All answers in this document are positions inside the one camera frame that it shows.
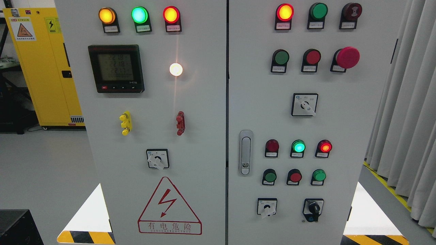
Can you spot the green indicator light top left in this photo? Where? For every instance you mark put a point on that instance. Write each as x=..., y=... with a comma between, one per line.
x=141, y=19

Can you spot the red electric danger warning sticker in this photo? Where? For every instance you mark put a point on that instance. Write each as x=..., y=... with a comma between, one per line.
x=167, y=212

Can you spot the dark red buzzer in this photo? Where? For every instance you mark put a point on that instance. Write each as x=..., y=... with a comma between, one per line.
x=349, y=16

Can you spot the lower right green push button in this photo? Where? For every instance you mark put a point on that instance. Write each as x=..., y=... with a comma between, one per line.
x=318, y=177

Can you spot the red indicator light top left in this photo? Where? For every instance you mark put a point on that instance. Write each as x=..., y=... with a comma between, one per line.
x=172, y=18

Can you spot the black key selector switch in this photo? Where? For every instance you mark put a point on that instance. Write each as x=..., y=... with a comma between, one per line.
x=312, y=209

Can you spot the green indicator light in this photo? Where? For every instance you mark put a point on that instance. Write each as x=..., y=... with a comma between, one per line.
x=297, y=149
x=141, y=19

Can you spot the red indicator light top right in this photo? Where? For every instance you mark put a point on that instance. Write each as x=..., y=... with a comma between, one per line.
x=283, y=17

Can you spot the grey cabinet door handle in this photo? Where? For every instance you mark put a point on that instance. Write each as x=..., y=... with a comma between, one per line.
x=244, y=159

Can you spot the yellow terminal connector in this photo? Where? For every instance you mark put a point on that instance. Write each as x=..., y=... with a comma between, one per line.
x=126, y=122

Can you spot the red emergency stop mushroom button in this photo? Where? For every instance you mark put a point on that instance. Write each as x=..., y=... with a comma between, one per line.
x=344, y=59

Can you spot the lower white rotary selector switch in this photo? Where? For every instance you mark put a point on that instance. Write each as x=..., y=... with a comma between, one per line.
x=267, y=207

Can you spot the upper green push button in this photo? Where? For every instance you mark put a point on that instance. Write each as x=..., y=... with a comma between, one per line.
x=279, y=61

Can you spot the black box bottom left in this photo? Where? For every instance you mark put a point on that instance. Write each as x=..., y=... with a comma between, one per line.
x=17, y=227

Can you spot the lower right red indicator light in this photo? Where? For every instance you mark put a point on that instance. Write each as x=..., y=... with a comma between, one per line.
x=323, y=149

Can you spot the white cabinet door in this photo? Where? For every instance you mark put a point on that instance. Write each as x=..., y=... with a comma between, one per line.
x=197, y=157
x=261, y=101

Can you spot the green indicator lamp top right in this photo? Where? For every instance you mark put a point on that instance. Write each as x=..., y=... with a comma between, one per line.
x=316, y=16

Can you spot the grey curtain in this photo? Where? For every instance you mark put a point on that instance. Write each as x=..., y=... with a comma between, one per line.
x=402, y=147

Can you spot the left door rotary selector switch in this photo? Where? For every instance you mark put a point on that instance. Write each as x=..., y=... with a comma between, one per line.
x=158, y=158

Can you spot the amber indicator light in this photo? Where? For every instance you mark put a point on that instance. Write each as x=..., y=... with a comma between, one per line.
x=109, y=20

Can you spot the red indicator light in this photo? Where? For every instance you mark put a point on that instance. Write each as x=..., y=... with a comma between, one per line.
x=272, y=148
x=172, y=18
x=323, y=149
x=283, y=17

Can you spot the white left cabinet door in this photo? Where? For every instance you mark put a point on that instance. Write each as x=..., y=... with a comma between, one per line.
x=197, y=157

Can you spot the green start push button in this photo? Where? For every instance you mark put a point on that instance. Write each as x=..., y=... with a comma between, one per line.
x=269, y=177

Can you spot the upper right rotary selector switch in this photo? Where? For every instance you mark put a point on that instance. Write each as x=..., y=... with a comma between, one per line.
x=304, y=104

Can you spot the yellow safety storage cabinet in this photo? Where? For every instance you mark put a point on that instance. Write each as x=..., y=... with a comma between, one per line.
x=39, y=43

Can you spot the white right cabinet door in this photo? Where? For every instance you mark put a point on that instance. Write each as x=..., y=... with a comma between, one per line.
x=261, y=101

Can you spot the white indicator light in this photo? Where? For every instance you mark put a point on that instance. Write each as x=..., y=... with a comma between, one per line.
x=176, y=69

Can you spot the lower red push button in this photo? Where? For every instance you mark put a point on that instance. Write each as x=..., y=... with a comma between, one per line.
x=294, y=177

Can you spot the red push button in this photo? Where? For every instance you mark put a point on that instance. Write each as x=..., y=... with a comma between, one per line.
x=310, y=60
x=294, y=177

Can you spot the red terminal connector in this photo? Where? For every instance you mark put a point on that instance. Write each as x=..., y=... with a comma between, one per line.
x=180, y=123

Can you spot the black digital power meter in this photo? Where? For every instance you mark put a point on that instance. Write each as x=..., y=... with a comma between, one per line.
x=117, y=68

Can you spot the lower green indicator light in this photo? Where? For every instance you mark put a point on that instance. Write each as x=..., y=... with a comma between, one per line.
x=297, y=149

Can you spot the upper red push button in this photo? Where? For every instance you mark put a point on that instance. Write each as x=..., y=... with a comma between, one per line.
x=310, y=60

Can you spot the lower left red indicator light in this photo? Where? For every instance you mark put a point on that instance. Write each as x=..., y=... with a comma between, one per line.
x=272, y=148

